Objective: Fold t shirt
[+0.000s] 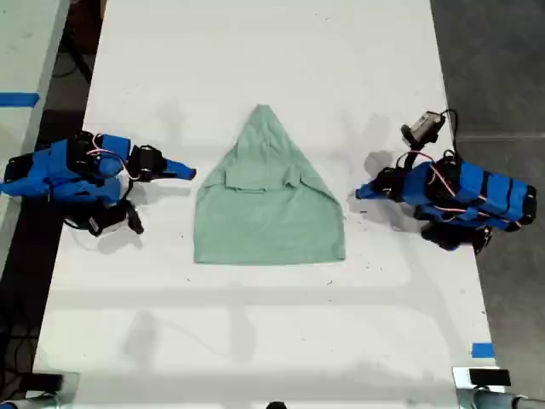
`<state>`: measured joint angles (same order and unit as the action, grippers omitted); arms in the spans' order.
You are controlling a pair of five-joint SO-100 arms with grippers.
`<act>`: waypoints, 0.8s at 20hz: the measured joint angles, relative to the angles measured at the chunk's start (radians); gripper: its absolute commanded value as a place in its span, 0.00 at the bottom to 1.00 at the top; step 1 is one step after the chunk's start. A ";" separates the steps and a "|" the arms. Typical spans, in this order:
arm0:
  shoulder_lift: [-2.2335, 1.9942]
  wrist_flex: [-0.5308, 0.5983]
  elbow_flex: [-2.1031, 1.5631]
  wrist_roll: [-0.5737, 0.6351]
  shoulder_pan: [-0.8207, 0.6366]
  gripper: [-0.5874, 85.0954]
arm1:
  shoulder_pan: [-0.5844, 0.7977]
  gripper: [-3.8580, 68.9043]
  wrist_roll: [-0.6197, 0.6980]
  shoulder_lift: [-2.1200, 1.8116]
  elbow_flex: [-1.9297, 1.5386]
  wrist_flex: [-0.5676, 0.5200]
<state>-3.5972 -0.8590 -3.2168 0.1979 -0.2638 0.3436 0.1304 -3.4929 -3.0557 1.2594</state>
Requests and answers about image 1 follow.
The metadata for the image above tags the red white arm wire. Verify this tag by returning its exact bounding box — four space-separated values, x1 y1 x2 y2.
86 133 142 182
427 163 506 223

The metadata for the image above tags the silver metal bracket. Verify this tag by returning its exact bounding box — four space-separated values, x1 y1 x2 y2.
451 366 508 393
24 371 81 402

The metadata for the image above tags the white side table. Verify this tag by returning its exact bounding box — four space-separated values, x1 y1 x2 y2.
0 0 72 268

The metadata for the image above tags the grey metal pipe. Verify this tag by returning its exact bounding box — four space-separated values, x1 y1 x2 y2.
457 389 545 409

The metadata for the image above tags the black floor cable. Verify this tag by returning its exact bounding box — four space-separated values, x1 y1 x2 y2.
0 327 40 387

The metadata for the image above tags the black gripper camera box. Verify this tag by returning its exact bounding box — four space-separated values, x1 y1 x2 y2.
87 210 129 238

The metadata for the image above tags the black camera stalk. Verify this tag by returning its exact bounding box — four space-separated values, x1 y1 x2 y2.
403 138 423 172
122 199 145 235

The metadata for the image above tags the grey gripper camera box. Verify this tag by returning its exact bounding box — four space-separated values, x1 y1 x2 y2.
401 110 447 145

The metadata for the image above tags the pale green T-shirt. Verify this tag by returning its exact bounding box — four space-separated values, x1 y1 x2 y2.
193 104 347 266

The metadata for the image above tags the black camera cable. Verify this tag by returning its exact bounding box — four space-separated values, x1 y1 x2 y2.
62 215 93 233
438 108 463 165

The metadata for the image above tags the small black box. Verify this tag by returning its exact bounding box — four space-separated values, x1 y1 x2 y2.
468 368 512 387
30 372 65 391

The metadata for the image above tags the long blue tape strip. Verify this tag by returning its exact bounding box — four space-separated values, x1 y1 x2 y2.
0 91 42 108

